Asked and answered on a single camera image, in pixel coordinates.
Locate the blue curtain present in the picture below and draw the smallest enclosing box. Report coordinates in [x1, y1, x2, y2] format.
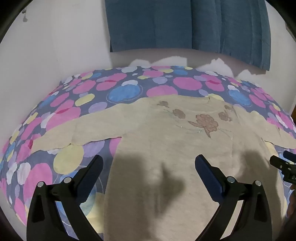
[105, 0, 271, 71]

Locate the beige sweater with flower print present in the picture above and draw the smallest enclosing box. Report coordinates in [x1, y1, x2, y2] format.
[31, 96, 296, 241]

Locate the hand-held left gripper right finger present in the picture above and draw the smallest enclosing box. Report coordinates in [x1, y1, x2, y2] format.
[195, 155, 273, 241]

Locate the polka dot bed sheet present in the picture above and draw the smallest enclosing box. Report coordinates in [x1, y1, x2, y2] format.
[0, 65, 296, 241]

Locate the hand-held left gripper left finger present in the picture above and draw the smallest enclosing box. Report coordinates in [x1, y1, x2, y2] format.
[26, 154, 104, 241]

